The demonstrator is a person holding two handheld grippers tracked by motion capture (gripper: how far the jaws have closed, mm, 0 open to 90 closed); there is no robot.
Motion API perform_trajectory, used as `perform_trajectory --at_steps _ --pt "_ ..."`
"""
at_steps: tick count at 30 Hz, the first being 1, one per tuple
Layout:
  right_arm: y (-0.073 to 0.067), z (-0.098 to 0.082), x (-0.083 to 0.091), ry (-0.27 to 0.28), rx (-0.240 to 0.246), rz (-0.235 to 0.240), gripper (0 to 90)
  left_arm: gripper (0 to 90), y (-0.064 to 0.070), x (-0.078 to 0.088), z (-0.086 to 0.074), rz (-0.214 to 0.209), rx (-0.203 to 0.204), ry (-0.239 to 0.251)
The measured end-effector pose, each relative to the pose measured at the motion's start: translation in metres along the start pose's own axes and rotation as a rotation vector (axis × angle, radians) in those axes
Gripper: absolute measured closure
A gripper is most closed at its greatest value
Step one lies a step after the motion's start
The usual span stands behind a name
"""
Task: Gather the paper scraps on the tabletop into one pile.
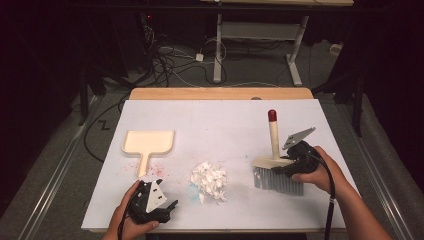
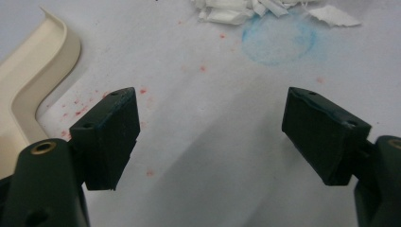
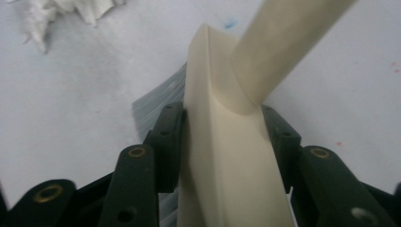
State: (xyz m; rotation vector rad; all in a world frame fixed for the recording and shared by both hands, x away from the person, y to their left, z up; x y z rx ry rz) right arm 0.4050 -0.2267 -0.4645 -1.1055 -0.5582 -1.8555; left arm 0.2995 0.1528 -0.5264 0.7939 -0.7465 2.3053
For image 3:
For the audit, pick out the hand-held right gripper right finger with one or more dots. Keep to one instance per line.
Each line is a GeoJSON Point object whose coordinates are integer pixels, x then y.
{"type": "Point", "coordinates": [285, 142]}

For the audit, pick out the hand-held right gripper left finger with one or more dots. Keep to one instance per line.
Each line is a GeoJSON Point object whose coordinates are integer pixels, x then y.
{"type": "Point", "coordinates": [167, 148]}

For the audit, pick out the cream hand brush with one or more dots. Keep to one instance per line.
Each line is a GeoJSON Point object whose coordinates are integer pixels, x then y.
{"type": "Point", "coordinates": [227, 157]}

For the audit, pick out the pile of white paper scraps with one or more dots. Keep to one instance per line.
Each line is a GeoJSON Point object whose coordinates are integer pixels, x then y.
{"type": "Point", "coordinates": [41, 15]}

